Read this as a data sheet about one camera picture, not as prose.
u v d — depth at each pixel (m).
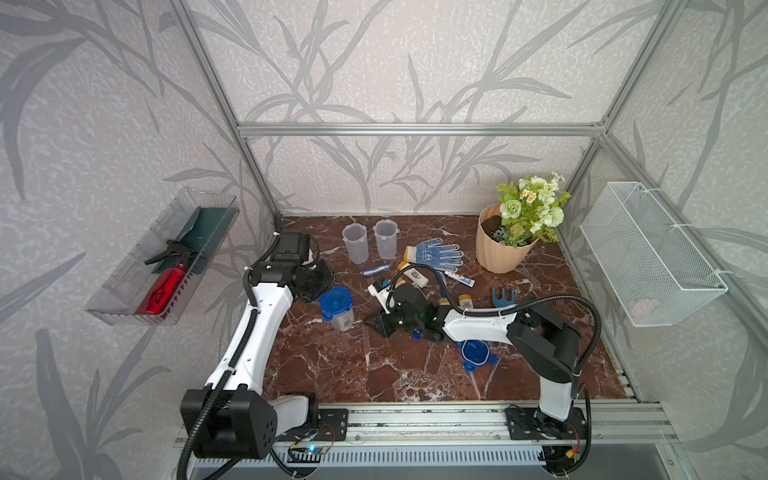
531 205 0.86
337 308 0.81
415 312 0.68
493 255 0.94
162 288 0.59
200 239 0.71
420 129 1.84
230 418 0.38
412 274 1.01
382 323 0.74
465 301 0.94
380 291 0.77
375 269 1.05
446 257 1.08
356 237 0.97
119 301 0.58
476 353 0.85
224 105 0.87
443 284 0.98
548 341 0.48
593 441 0.72
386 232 1.00
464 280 1.01
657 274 0.60
